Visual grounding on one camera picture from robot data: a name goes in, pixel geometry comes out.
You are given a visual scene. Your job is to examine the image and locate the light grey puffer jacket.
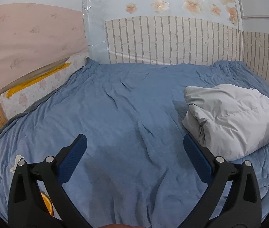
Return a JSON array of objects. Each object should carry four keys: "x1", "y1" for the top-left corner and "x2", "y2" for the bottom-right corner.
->
[{"x1": 182, "y1": 84, "x2": 269, "y2": 161}]

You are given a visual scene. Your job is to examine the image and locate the orange round object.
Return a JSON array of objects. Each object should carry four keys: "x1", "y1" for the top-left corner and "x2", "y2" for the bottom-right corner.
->
[{"x1": 41, "y1": 192, "x2": 54, "y2": 216}]

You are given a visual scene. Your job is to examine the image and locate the white bow label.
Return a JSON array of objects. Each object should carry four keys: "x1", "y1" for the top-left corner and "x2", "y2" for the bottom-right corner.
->
[{"x1": 10, "y1": 154, "x2": 24, "y2": 174}]

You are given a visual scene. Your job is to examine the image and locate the blue bed sheet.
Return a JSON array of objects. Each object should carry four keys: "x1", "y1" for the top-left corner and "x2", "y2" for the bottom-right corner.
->
[{"x1": 0, "y1": 60, "x2": 269, "y2": 227}]

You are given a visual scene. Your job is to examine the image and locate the yellow tape strip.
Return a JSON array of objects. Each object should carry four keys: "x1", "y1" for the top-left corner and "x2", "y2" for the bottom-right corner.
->
[{"x1": 6, "y1": 62, "x2": 71, "y2": 98}]

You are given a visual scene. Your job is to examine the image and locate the pink floral curtain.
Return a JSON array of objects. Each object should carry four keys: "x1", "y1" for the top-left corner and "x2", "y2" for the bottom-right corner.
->
[{"x1": 0, "y1": 3, "x2": 87, "y2": 90}]

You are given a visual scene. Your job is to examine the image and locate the clear plastic sheet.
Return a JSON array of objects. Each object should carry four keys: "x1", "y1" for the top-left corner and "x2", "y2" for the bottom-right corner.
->
[{"x1": 82, "y1": 0, "x2": 110, "y2": 64}]

